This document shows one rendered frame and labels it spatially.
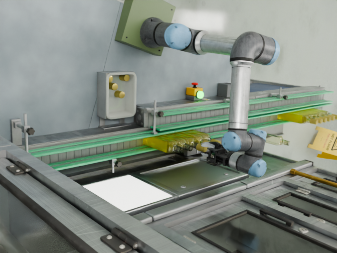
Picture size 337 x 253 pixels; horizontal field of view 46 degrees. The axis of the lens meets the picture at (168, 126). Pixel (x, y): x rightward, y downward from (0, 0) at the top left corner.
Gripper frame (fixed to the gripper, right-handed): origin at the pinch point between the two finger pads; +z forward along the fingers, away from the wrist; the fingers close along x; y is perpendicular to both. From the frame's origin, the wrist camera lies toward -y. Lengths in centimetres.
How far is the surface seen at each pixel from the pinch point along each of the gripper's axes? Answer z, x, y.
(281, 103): 29, -7, -107
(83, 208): -66, -23, 101
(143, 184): 3.7, 11.7, 33.3
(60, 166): 22, 2, 63
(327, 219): -59, 16, -10
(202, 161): 13.0, 12.6, -13.0
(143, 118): 29.6, -11.1, 14.1
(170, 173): 8.8, 12.3, 13.2
